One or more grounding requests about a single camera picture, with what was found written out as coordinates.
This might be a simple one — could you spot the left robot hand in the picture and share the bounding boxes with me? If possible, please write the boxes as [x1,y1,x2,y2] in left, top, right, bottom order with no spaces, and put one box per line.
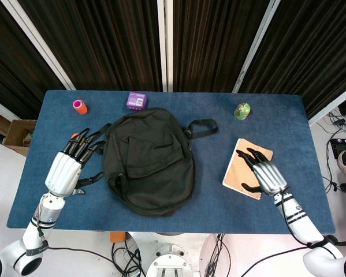
[44,128,106,199]

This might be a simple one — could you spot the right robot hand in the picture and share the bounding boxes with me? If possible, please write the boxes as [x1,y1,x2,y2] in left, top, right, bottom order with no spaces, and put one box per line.
[235,147,288,197]

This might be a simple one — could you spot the beige spiral notebook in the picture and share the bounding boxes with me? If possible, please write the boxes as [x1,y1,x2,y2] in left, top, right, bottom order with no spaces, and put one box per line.
[222,138,274,201]

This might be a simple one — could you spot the black backpack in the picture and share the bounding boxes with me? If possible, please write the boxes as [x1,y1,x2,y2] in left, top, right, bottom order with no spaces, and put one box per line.
[87,107,219,217]

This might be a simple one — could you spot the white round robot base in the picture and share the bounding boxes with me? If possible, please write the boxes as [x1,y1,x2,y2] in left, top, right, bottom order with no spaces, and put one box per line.
[145,241,198,277]

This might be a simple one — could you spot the blue felt table mat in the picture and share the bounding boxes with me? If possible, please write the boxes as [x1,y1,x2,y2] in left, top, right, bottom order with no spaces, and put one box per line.
[6,89,336,235]

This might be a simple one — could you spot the cardboard box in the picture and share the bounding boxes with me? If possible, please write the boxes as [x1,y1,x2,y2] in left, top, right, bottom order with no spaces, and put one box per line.
[2,119,38,158]

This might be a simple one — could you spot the pink orange cylinder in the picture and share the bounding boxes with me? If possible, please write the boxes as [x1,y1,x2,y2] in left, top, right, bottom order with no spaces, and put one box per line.
[72,99,88,115]

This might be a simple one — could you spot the green camouflage egg toy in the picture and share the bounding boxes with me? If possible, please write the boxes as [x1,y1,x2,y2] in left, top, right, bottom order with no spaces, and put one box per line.
[233,102,252,120]

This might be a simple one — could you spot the black floor device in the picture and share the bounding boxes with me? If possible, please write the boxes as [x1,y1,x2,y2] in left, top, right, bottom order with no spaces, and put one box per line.
[330,137,346,158]

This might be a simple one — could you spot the orange block under table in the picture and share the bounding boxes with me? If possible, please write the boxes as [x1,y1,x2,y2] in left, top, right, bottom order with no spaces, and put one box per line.
[109,231,127,243]

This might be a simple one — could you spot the purple box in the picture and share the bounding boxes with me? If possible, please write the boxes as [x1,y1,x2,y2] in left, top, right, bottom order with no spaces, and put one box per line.
[125,92,149,111]

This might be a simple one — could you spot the black pleated curtain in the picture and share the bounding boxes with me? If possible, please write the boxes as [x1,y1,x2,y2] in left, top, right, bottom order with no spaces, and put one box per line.
[0,0,67,120]
[238,0,346,119]
[17,0,163,92]
[172,0,273,93]

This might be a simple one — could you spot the black hanging cable bundle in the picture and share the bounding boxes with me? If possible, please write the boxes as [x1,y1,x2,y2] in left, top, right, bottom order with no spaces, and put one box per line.
[206,233,233,277]

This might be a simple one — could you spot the black floor cable tangle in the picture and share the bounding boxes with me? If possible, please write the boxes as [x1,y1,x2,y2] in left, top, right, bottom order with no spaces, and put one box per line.
[111,239,147,277]

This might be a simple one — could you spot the white metal frame post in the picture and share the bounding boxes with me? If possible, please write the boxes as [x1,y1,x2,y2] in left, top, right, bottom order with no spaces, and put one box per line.
[1,0,76,91]
[232,0,282,93]
[157,0,174,93]

